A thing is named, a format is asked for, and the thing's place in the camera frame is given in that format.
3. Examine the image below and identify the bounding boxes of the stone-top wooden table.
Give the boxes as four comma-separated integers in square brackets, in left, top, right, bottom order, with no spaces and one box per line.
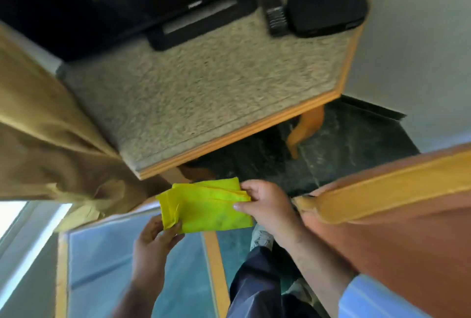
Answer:
[62,0,384,181]

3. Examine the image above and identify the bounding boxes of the black remote control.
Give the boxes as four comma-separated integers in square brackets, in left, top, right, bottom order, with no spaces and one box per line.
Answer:
[260,0,290,38]

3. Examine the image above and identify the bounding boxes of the person's left forearm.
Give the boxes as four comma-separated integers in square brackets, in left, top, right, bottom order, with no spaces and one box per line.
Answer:
[111,280,165,318]

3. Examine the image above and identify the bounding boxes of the brown curtain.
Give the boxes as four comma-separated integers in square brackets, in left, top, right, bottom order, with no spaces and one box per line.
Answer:
[0,23,174,233]

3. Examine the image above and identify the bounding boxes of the yellow cloth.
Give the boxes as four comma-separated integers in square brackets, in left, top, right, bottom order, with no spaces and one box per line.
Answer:
[156,177,255,234]

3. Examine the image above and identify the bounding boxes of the black set-top box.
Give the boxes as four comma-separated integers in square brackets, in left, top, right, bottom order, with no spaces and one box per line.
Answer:
[286,0,369,38]

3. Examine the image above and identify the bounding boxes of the person's right hand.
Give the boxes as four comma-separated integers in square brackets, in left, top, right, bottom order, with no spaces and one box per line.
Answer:
[233,179,305,249]

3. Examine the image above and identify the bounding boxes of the dark blue trousers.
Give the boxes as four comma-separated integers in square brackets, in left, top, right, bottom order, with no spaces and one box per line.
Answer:
[226,246,321,318]

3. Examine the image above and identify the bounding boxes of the wooden armchair with orange upholstery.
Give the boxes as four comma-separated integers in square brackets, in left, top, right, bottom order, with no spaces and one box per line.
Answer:
[292,143,471,318]

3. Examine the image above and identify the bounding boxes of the person's left hand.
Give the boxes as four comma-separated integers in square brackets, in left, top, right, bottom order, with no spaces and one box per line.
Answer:
[131,215,185,287]

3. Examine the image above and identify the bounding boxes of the black television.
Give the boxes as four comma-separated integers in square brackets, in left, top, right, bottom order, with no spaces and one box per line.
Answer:
[0,0,321,62]

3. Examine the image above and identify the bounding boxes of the glass-top wooden coffee table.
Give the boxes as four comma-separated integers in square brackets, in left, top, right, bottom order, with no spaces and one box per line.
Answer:
[54,196,231,318]

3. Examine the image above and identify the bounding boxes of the light blue shirt sleeve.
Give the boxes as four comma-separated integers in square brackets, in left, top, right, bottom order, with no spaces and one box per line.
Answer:
[338,274,432,318]

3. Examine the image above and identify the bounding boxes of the person's right forearm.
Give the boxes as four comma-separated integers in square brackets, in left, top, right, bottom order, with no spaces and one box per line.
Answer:
[274,223,359,318]

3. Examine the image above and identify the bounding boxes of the black television stand base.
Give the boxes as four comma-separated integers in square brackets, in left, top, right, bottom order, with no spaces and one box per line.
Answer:
[146,0,259,52]

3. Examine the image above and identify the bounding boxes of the white window frame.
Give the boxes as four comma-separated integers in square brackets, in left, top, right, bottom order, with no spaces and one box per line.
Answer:
[0,200,73,309]

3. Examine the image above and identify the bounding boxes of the grey shoe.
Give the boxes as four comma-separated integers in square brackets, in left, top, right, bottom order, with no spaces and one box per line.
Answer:
[250,224,275,252]
[286,277,320,308]

